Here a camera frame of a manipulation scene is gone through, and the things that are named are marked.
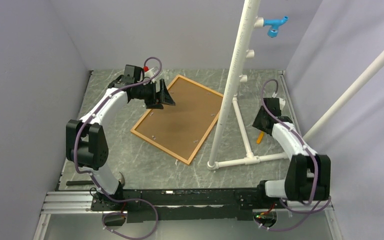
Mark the orange picture frame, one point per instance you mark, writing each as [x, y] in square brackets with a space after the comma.
[181, 130]

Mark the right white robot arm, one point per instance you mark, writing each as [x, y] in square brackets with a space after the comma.
[309, 173]

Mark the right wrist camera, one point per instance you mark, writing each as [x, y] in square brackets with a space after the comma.
[282, 103]

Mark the blue pipe fitting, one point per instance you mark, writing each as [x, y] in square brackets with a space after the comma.
[274, 25]

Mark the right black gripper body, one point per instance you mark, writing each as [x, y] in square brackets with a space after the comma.
[258, 121]

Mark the orange handled screwdriver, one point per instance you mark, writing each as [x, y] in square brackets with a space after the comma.
[260, 137]

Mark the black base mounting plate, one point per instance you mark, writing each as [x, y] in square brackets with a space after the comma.
[188, 204]

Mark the black rod on table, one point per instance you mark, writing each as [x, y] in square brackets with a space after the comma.
[79, 183]

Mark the white pvc pipe stand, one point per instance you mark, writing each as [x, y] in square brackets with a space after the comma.
[250, 20]

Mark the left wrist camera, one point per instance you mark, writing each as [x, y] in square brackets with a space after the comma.
[151, 72]

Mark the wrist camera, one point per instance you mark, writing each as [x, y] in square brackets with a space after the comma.
[151, 72]
[282, 103]

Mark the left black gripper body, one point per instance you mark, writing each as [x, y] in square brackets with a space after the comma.
[149, 93]

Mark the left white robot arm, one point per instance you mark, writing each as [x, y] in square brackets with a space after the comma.
[85, 138]

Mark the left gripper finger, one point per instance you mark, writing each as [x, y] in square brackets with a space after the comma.
[164, 94]
[153, 105]

